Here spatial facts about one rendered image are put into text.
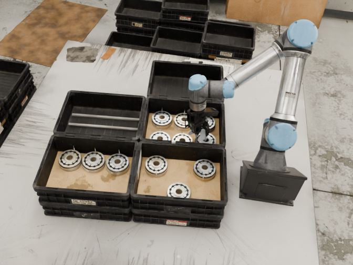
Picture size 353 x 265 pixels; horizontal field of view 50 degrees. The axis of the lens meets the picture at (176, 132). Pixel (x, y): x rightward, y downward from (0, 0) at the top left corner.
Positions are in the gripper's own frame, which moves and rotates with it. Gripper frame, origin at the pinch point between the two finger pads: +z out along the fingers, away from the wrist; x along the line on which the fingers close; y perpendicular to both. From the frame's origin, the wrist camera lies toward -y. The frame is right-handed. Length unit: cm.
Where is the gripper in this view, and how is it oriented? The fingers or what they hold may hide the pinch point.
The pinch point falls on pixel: (201, 137)
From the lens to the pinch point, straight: 184.0
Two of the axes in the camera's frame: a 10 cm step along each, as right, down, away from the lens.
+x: 6.6, 4.8, -5.8
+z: 0.5, 7.4, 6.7
